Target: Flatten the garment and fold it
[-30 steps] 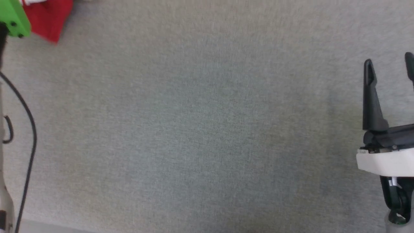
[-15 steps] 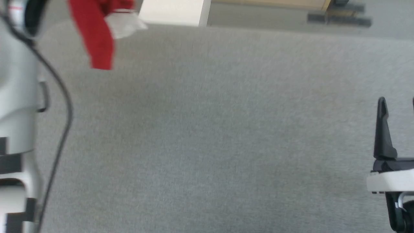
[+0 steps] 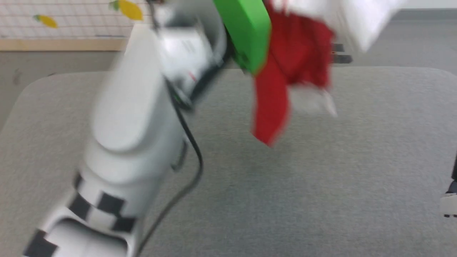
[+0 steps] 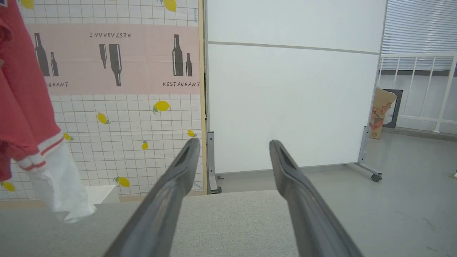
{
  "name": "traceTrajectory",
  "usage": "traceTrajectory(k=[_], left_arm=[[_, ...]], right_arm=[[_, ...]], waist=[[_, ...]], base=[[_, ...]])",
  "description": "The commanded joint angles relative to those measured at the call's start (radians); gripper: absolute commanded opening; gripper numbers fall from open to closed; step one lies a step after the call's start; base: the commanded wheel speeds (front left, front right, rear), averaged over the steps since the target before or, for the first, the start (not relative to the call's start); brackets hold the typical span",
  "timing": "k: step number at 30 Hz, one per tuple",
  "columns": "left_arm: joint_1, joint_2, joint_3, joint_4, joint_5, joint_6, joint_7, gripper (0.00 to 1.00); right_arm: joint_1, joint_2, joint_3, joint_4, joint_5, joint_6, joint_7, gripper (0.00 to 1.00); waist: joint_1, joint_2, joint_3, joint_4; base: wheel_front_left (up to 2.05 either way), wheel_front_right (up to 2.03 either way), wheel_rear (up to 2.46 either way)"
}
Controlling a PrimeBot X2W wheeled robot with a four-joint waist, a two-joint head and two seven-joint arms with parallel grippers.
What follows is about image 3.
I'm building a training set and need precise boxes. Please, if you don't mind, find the large yellow paper leaf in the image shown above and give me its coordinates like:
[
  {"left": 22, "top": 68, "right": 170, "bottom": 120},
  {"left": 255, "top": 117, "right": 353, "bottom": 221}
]
[{"left": 109, "top": 0, "right": 144, "bottom": 21}]

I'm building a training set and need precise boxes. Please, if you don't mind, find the light wooden board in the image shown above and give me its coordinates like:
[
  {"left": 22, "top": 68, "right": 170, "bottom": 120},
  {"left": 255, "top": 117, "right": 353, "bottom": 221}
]
[{"left": 0, "top": 37, "right": 128, "bottom": 51}]

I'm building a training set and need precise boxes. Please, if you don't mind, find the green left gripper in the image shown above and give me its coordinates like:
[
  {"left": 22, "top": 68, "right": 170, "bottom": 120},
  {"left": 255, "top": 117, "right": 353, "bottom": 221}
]
[{"left": 213, "top": 0, "right": 272, "bottom": 75}]

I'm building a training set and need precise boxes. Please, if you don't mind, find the grey fabric sofa cushion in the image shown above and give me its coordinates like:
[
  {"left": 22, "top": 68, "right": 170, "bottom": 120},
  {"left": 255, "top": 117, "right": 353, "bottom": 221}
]
[{"left": 0, "top": 66, "right": 457, "bottom": 257}]

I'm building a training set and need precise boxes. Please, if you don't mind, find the small yellow paper leaf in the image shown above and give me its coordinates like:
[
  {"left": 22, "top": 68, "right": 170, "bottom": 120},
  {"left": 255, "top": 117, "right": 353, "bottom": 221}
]
[{"left": 33, "top": 14, "right": 58, "bottom": 29}]

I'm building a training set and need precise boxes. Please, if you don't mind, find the white wire grid panel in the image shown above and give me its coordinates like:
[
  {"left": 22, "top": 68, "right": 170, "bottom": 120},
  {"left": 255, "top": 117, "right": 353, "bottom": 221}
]
[{"left": 0, "top": 0, "right": 154, "bottom": 38}]

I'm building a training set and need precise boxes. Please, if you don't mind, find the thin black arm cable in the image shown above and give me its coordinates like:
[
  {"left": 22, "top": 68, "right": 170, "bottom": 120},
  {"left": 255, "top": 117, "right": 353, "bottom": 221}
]
[{"left": 136, "top": 80, "right": 205, "bottom": 257}]

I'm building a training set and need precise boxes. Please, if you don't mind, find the red and white jersey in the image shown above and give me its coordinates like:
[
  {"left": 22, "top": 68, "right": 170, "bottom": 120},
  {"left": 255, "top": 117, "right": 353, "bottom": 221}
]
[{"left": 252, "top": 0, "right": 409, "bottom": 147}]

